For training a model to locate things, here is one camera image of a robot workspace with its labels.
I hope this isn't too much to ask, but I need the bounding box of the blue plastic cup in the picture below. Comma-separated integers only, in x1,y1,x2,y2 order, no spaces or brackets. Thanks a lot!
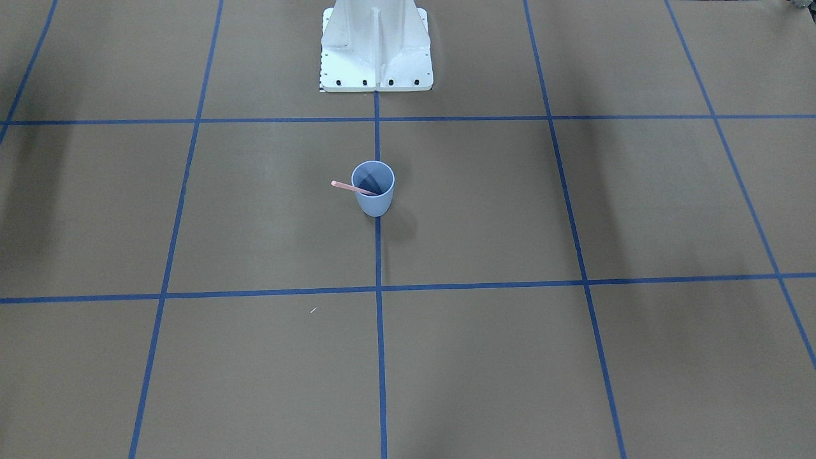
351,161,396,218

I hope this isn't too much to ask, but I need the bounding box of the pink chopstick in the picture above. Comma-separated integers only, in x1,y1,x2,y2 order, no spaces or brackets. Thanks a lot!
330,180,379,196

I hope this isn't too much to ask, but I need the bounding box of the white camera mast pedestal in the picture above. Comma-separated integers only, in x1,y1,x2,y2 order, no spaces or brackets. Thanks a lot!
319,1,434,92

